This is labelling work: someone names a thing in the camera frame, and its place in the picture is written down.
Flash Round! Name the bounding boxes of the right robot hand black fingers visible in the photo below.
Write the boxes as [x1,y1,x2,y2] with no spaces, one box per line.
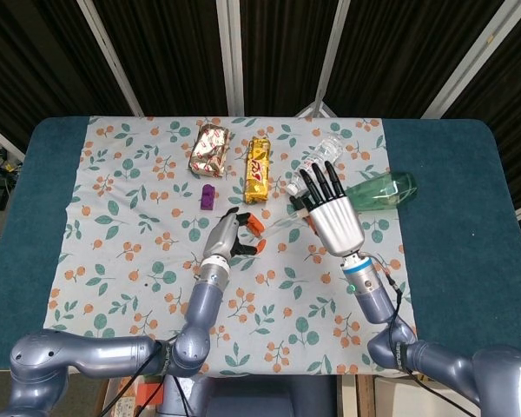
[300,160,366,257]

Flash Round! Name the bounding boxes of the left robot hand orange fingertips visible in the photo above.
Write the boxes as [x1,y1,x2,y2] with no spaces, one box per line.
[202,207,267,261]

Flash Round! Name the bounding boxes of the transparent test tube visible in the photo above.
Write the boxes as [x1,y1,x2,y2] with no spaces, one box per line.
[254,209,307,238]

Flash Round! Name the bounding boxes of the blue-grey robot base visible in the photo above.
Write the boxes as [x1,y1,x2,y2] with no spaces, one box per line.
[155,373,338,417]

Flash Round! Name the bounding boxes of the purple toy block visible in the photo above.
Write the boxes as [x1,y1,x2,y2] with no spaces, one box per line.
[198,183,218,212]

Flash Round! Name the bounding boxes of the green spray bottle black nozzle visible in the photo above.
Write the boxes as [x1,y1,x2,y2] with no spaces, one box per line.
[288,171,418,218]

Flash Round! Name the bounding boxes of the yellow biscuit pack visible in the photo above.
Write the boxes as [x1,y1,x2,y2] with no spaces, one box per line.
[242,136,272,205]

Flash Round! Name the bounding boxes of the clear plastic water bottle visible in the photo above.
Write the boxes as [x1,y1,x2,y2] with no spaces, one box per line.
[285,133,345,197]

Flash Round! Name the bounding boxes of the floral printed tablecloth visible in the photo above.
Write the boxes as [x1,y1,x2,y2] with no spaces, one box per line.
[33,115,422,377]

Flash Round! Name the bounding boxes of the gold foil snack pack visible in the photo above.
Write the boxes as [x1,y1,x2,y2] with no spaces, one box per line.
[188,123,235,179]

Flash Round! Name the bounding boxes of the orange box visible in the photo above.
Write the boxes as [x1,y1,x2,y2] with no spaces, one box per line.
[137,382,165,407]

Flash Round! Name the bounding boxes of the dark pleated curtain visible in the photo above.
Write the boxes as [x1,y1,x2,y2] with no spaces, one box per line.
[0,0,521,209]

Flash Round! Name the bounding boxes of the printed cardboard box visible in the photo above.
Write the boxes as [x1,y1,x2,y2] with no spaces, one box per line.
[102,380,136,417]

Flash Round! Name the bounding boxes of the white flat board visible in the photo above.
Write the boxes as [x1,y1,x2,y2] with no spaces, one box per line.
[373,375,478,417]

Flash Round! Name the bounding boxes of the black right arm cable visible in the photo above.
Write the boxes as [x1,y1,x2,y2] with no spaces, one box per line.
[371,255,435,392]

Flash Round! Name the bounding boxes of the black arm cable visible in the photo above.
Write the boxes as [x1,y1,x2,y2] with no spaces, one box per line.
[371,255,435,392]
[99,334,179,417]

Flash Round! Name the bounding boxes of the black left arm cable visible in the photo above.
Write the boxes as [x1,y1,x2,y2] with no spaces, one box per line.
[99,334,179,417]

